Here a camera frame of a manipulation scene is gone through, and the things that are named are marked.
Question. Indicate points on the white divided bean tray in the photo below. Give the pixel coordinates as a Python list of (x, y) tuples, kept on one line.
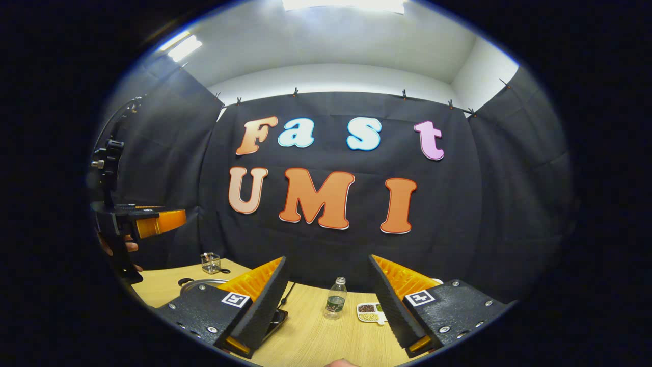
[(368, 317)]

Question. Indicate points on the clear glass cup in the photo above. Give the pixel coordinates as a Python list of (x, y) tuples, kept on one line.
[(210, 264)]

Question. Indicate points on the small ceiling light panel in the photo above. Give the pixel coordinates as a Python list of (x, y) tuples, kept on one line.
[(184, 48)]

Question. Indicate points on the black induction cooktop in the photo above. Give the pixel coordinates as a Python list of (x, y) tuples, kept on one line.
[(279, 318)]

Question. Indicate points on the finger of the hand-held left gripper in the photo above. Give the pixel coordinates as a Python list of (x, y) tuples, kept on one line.
[(158, 223)]

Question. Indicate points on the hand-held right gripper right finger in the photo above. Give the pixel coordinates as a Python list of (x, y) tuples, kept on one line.
[(397, 316)]

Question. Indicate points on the clear plastic water bottle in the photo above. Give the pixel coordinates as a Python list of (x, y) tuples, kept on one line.
[(334, 303)]

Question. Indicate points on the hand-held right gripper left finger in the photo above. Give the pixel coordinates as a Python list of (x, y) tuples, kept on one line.
[(265, 311)]

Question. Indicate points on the stainless steel pot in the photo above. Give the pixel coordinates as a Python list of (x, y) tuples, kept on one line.
[(204, 282)]

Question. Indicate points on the large ceiling light panel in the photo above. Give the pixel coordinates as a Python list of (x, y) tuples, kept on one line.
[(346, 5)]

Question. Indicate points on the row of cloth clips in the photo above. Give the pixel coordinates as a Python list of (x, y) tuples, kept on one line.
[(295, 92)]

